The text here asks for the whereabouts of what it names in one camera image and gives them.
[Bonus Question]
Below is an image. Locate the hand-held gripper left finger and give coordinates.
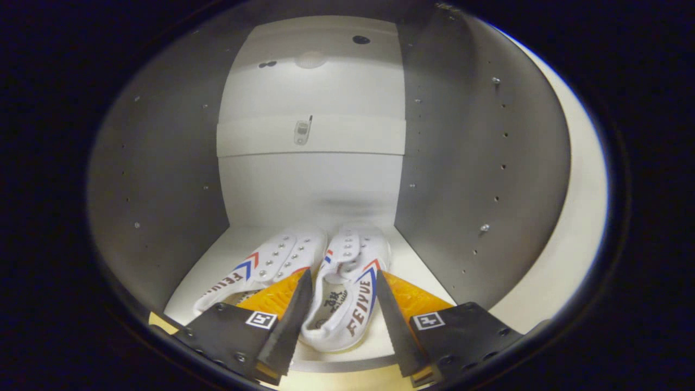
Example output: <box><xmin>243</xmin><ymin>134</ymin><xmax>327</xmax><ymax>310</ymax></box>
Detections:
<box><xmin>173</xmin><ymin>268</ymin><xmax>314</xmax><ymax>387</ymax></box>

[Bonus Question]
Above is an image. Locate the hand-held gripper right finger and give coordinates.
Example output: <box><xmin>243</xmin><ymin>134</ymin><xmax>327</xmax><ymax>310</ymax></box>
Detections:
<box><xmin>375</xmin><ymin>269</ymin><xmax>526</xmax><ymax>388</ymax></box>

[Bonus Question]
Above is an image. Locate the white canvas shoe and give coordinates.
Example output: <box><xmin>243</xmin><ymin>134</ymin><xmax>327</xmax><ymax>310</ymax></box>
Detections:
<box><xmin>192</xmin><ymin>226</ymin><xmax>330</xmax><ymax>319</ymax></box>
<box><xmin>300</xmin><ymin>223</ymin><xmax>392</xmax><ymax>353</ymax></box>

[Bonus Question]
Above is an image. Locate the grey shoe cabinet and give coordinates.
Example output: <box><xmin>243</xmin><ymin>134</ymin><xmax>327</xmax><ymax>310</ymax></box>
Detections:
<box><xmin>87</xmin><ymin>5</ymin><xmax>574</xmax><ymax>375</ymax></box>

